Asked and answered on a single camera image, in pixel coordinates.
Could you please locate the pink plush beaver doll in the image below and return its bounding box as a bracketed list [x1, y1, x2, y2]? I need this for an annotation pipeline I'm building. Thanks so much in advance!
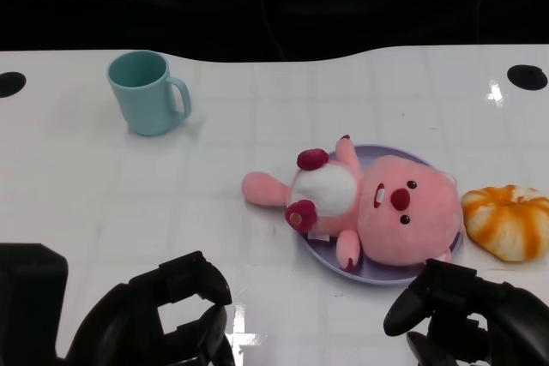
[240, 134, 464, 273]

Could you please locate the black table cable grommet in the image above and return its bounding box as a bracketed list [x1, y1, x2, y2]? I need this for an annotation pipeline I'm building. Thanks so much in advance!
[0, 72, 27, 99]
[506, 64, 549, 92]

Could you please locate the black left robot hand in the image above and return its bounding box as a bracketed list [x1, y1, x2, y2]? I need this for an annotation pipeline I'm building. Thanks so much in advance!
[0, 242, 236, 366]

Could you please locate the teal plastic mug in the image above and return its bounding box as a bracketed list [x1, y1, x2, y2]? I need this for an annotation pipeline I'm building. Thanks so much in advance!
[106, 51, 192, 137]

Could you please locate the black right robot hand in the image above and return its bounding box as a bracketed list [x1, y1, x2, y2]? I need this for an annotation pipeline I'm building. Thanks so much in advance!
[383, 257, 549, 366]

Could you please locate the lilac plastic plate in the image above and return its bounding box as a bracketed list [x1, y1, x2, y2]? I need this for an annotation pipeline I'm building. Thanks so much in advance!
[299, 144, 467, 286]

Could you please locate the orange white striped bun toy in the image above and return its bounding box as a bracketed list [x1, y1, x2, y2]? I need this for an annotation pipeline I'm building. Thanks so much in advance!
[461, 184, 549, 263]

